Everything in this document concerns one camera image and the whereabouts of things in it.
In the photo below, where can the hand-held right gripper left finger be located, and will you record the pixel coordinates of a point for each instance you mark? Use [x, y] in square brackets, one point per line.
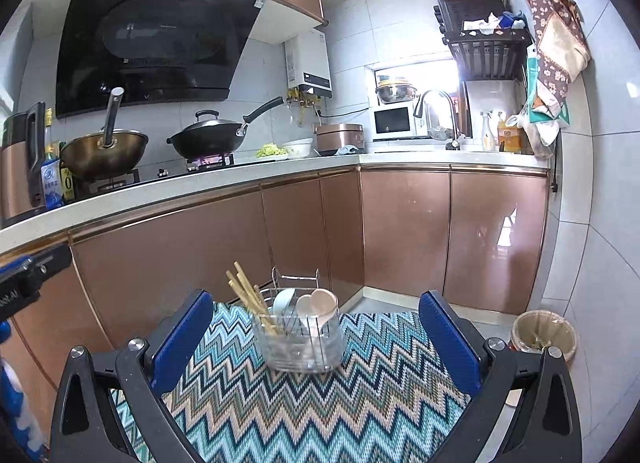
[182, 333]

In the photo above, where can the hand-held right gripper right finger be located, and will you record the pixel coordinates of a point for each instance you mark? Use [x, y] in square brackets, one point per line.
[450, 338]

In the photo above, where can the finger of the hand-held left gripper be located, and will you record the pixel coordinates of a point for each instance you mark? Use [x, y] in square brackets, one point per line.
[45, 265]

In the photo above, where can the wooden chopstick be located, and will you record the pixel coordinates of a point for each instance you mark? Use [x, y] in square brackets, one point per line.
[245, 308]
[250, 290]
[261, 300]
[240, 293]

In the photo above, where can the pink spoon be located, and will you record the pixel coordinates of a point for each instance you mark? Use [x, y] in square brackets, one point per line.
[325, 300]

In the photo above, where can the yellow label bottle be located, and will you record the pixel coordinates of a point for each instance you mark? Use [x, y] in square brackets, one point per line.
[69, 183]

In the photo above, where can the blue label bottle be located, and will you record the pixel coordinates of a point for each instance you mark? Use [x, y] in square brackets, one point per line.
[51, 178]

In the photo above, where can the beige trash bin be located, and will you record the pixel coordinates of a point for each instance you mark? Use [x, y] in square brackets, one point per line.
[542, 330]

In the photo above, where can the copper electric kettle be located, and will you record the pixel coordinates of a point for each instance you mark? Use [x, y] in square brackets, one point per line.
[15, 173]

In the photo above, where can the light blue spoon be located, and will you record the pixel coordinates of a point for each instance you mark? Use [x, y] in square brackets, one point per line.
[284, 300]

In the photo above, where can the copper lower cabinets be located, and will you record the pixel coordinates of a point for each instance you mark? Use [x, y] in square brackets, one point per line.
[410, 233]

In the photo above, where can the brass pot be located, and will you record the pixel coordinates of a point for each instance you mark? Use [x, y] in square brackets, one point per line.
[105, 158]

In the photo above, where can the gas stove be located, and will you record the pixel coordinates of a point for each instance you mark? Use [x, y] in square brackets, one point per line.
[150, 174]

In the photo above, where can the zigzag patterned mat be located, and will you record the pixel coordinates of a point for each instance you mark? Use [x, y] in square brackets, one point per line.
[300, 418]

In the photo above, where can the black wok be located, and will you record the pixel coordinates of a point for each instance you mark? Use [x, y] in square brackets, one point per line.
[205, 143]

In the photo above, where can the plate of chopped vegetables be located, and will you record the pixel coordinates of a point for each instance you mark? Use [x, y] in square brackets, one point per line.
[272, 150]

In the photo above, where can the clear spray bottle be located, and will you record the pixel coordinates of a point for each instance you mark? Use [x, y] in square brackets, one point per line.
[487, 135]

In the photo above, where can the wok lid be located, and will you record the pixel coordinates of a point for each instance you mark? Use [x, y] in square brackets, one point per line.
[210, 124]

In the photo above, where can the yellow oil bottle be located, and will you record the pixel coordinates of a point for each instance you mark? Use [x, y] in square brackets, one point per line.
[509, 135]

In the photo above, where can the blue face mask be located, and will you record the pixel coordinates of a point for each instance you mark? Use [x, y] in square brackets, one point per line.
[347, 150]

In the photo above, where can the white bowl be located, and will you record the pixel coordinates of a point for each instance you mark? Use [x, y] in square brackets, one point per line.
[298, 149]

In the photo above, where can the white plastic bag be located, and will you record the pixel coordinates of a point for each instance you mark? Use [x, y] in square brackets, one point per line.
[540, 135]

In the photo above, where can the white microwave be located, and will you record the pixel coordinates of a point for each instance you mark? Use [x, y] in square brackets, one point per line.
[392, 120]

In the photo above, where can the copper rice cooker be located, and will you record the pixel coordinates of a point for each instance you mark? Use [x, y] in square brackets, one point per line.
[337, 138]

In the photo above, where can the cutting board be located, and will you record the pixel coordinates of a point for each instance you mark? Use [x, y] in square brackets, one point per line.
[464, 108]

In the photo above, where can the black range hood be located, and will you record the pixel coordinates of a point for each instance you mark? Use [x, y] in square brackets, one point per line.
[150, 43]

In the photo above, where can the steel faucet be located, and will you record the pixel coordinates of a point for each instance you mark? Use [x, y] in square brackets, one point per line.
[435, 92]

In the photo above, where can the steel basin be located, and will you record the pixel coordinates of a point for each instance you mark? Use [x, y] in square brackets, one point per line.
[396, 90]

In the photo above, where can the teal white hanging bag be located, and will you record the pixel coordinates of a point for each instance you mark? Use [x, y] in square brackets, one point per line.
[537, 93]

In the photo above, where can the white water heater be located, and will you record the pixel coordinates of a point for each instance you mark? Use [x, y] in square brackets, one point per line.
[307, 58]

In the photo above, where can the white crumpled cloth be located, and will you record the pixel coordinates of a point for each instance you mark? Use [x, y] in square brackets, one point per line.
[480, 24]

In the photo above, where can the blue cloth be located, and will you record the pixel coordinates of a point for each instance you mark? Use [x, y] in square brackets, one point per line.
[514, 19]

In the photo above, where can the brown floral apron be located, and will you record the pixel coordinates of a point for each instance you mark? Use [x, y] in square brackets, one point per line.
[550, 8]

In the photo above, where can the wall plug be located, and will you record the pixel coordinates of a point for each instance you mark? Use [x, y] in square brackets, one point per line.
[553, 185]

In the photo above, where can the black wall rack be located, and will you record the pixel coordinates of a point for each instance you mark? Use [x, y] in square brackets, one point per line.
[480, 53]

